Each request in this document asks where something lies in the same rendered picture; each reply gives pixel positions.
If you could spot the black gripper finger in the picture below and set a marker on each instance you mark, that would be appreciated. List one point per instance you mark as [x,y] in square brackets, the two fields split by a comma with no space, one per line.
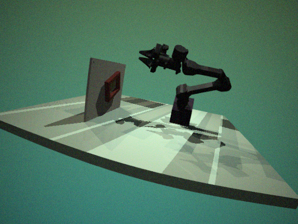
[146,61]
[148,54]

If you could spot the dark red rectangular picture frame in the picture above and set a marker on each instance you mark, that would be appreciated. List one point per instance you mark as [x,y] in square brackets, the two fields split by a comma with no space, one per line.
[112,86]

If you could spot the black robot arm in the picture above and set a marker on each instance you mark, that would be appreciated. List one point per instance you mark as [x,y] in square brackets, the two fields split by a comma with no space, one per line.
[190,68]

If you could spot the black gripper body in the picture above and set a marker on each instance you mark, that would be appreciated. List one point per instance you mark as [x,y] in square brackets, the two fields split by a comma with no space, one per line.
[159,60]

